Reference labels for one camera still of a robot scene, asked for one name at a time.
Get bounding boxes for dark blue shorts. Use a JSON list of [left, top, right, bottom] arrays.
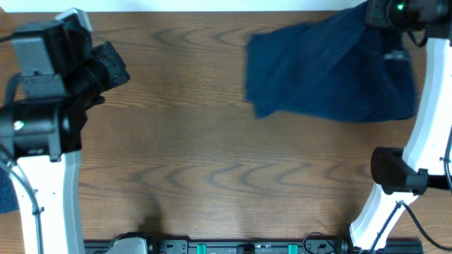
[[244, 4, 417, 123]]

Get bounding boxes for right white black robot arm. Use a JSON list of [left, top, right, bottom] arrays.
[[338, 1, 451, 253]]

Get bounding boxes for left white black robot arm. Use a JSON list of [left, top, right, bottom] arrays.
[[1, 8, 130, 253]]

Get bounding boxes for folded dark blue garment pile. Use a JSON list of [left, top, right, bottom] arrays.
[[0, 169, 19, 214]]

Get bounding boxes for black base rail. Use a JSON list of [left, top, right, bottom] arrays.
[[84, 232, 424, 254]]

